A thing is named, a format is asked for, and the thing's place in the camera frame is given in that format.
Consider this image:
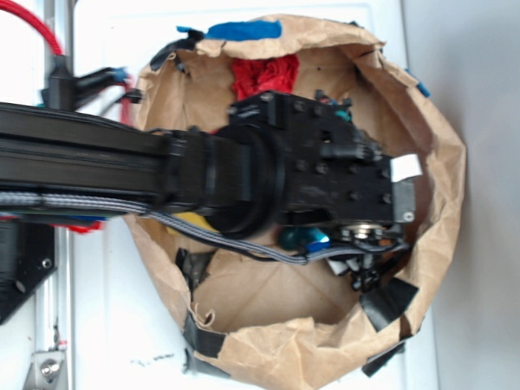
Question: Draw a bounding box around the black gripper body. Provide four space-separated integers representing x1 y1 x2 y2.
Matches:
227 92 416 239

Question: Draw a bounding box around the dark green plastic pickle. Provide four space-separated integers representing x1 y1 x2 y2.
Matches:
278 227 331 252

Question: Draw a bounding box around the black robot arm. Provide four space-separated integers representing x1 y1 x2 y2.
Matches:
1 91 415 239

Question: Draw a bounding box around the red crumpled tissue paper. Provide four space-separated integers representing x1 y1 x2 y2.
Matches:
232 54 300 101

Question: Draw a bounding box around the blue tape piece right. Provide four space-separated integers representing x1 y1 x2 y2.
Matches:
405 68 431 98

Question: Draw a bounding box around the black tape inner right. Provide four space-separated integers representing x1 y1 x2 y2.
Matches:
359 278 419 332

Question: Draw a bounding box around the black tape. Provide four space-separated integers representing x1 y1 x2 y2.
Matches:
149 28 205 74
362 342 405 378
183 314 227 358
175 249 214 291
359 278 419 332

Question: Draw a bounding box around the yellow sponge piece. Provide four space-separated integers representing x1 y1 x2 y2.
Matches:
166 212 217 236

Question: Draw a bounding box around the brown paper bag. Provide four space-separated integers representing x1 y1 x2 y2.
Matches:
126 15 466 389

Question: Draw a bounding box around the black tape inner left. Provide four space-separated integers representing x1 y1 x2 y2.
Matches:
175 249 214 291

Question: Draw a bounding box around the blue tape strip top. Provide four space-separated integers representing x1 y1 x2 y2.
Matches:
176 20 283 41

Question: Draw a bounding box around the black tape top left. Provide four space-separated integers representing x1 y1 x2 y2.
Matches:
149 28 205 74

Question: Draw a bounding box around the black tape bottom right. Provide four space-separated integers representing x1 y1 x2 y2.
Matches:
362 342 405 378

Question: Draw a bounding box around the black tape bottom left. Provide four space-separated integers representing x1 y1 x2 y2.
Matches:
183 314 227 358

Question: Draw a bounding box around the red braided cable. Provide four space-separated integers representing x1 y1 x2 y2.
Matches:
0 0 137 123

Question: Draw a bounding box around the aluminium rail frame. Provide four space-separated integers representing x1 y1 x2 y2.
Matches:
35 1 76 389

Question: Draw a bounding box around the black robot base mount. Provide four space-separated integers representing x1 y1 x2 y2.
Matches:
1 220 56 324

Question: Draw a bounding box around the grey ribbon cable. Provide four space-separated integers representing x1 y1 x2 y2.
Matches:
0 190 410 267

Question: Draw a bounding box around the metal corner bracket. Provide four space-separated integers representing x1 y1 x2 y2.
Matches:
22 350 68 390

